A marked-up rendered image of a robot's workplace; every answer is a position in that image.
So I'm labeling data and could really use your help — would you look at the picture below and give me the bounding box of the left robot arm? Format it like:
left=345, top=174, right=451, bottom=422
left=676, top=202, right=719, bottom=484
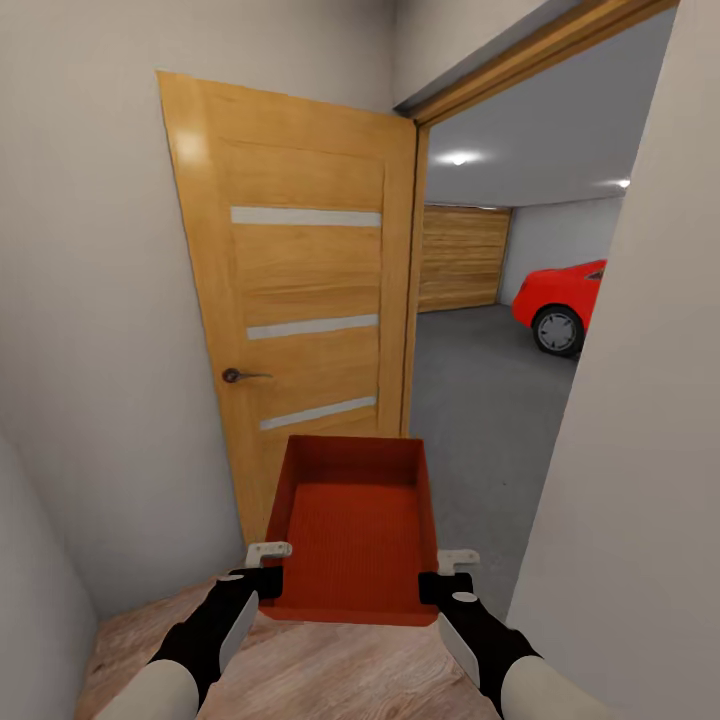
left=93, top=542, right=293, bottom=720

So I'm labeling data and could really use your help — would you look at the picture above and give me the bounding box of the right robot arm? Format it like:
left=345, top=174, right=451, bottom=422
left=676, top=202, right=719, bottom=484
left=418, top=550, right=634, bottom=720

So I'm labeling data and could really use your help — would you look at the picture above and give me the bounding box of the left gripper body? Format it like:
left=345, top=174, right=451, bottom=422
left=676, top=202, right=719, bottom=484
left=229, top=566, right=283, bottom=601

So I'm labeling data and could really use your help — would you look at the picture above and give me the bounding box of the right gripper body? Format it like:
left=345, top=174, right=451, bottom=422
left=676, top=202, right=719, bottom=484
left=418, top=572, right=473, bottom=610

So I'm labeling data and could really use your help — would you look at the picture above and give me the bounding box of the storage box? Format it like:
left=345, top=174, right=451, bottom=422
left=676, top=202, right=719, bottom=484
left=258, top=435, right=440, bottom=628

